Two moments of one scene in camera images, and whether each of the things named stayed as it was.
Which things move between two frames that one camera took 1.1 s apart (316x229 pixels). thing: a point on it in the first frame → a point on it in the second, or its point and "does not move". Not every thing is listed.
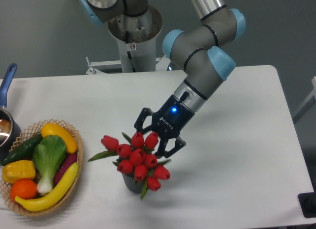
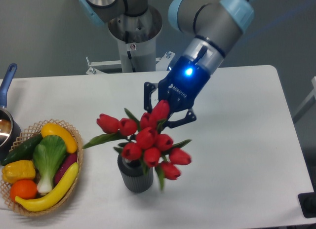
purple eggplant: (69, 159) does not move
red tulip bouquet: (136, 156) → (156, 151)
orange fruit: (23, 188) does not move
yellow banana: (53, 198) does not move
